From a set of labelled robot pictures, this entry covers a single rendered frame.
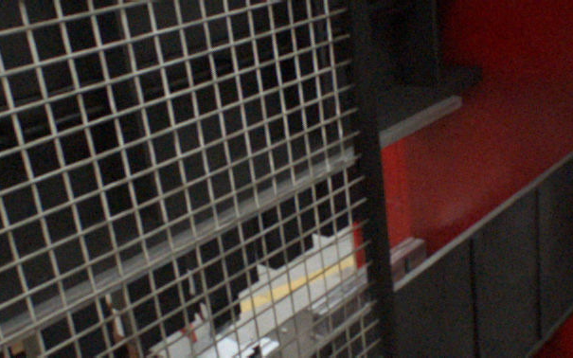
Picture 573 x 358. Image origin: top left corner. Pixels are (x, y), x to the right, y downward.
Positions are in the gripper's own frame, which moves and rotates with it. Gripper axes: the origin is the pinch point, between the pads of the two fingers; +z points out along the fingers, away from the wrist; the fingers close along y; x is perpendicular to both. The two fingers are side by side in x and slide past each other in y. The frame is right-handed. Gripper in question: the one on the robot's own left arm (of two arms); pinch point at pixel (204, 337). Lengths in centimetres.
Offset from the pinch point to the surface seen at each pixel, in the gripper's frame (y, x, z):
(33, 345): -46, -24, -20
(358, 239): 161, 106, 16
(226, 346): 1.8, -5.3, 4.0
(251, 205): -7, -53, -25
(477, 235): 28, -70, 1
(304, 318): 35.9, 6.7, 12.0
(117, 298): -25.9, -21.7, -19.9
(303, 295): 150, 154, 35
